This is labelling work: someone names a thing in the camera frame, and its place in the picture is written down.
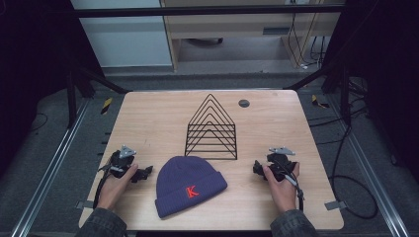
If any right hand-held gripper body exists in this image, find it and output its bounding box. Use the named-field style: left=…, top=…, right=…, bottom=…
left=266, top=146, right=299, bottom=183

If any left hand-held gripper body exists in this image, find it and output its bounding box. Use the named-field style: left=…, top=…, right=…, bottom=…
left=98, top=144, right=137, bottom=179

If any purple knit beanie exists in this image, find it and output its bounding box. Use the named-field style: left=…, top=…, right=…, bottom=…
left=154, top=155, right=229, bottom=219

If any black wire rack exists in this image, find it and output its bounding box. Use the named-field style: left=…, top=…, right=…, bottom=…
left=184, top=93, right=239, bottom=161

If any person's left hand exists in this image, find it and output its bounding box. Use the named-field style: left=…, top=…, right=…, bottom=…
left=96, top=163, right=139, bottom=212

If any person's right hand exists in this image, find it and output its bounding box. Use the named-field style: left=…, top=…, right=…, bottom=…
left=262, top=162, right=301, bottom=215

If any yellow black tape strip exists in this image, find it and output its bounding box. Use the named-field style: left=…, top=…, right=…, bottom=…
left=310, top=94, right=331, bottom=110
left=100, top=97, right=114, bottom=116

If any white cabinet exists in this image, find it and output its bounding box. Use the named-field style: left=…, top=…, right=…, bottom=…
left=70, top=0, right=174, bottom=69

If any light wooden desk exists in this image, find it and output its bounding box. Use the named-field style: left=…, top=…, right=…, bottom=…
left=160, top=0, right=347, bottom=72

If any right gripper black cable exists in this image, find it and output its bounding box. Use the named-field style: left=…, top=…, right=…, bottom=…
left=280, top=164, right=305, bottom=212

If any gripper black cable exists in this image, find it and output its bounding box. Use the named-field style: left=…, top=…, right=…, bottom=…
left=92, top=164, right=113, bottom=210
left=280, top=164, right=305, bottom=212

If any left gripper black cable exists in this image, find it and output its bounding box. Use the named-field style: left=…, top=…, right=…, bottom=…
left=92, top=164, right=113, bottom=210

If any grey metal table bracket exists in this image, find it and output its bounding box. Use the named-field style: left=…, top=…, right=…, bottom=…
left=75, top=199, right=95, bottom=210
left=324, top=199, right=348, bottom=211

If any aluminium floor rail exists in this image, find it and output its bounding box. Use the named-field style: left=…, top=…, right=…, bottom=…
left=329, top=95, right=411, bottom=237
left=9, top=98, right=91, bottom=237

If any black frame strut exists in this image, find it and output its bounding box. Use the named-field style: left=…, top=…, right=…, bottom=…
left=64, top=61, right=131, bottom=130
left=283, top=64, right=351, bottom=126

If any thin black floor cable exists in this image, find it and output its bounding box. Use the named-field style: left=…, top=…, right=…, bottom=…
left=30, top=112, right=49, bottom=133

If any hanging cables bundle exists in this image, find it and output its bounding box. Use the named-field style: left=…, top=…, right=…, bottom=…
left=287, top=12, right=328, bottom=71

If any black horizontal frame bar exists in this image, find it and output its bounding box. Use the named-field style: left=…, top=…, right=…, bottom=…
left=70, top=4, right=346, bottom=19

